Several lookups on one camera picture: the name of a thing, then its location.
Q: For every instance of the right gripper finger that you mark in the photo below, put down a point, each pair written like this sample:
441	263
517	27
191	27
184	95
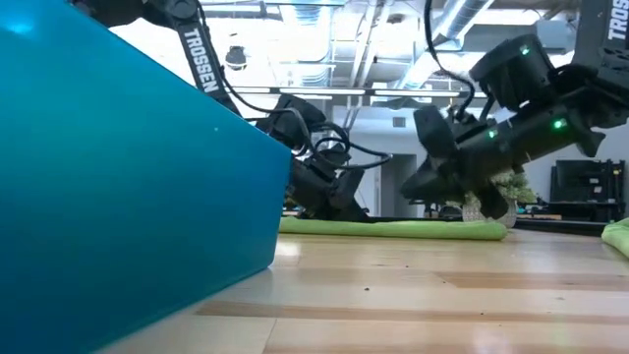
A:
494	201
432	187

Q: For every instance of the green microfiber towel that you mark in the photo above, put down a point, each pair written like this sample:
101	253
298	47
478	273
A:
616	238
393	229

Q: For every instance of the teal plastic tray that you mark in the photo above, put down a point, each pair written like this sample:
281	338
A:
123	196

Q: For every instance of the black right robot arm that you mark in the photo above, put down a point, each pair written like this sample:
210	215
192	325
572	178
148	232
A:
599	74

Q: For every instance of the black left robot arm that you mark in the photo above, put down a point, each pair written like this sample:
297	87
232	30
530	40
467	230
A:
201	59

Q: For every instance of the artificial green plant in pot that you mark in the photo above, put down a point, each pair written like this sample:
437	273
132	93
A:
518	189

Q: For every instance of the grey door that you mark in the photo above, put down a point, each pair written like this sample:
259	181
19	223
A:
398	187

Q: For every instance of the black shelving unit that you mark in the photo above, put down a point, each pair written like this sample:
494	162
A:
587	189

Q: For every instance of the black aluminium table frame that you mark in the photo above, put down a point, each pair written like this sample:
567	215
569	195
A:
560	226

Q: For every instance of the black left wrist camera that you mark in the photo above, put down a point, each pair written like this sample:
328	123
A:
295	120

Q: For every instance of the overhead frame bar with lights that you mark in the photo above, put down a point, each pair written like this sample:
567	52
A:
319	91

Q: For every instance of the black ceiling-mounted camera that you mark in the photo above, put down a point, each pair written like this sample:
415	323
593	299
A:
236	56

